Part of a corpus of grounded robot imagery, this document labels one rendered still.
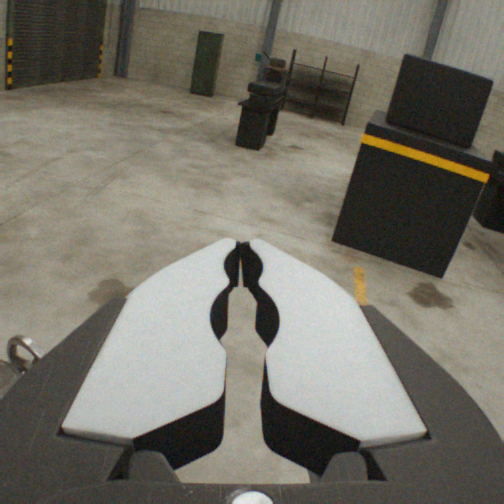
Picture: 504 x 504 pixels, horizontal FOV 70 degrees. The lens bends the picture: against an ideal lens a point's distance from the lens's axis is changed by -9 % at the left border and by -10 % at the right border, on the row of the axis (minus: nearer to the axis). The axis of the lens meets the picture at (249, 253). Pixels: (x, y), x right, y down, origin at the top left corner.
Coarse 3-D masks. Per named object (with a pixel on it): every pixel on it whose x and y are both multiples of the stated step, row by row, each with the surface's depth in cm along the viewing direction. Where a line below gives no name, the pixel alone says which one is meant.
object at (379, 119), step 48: (432, 96) 349; (480, 96) 333; (384, 144) 346; (432, 144) 331; (384, 192) 364; (432, 192) 348; (480, 192) 332; (336, 240) 400; (384, 240) 382; (432, 240) 365
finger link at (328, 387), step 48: (288, 288) 10; (336, 288) 10; (288, 336) 8; (336, 336) 8; (288, 384) 7; (336, 384) 7; (384, 384) 7; (288, 432) 7; (336, 432) 6; (384, 432) 6
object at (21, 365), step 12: (24, 336) 62; (12, 348) 65; (36, 348) 61; (0, 360) 57; (12, 360) 66; (24, 360) 65; (36, 360) 61; (0, 372) 55; (12, 372) 57; (24, 372) 63; (0, 384) 54; (12, 384) 55; (0, 396) 53
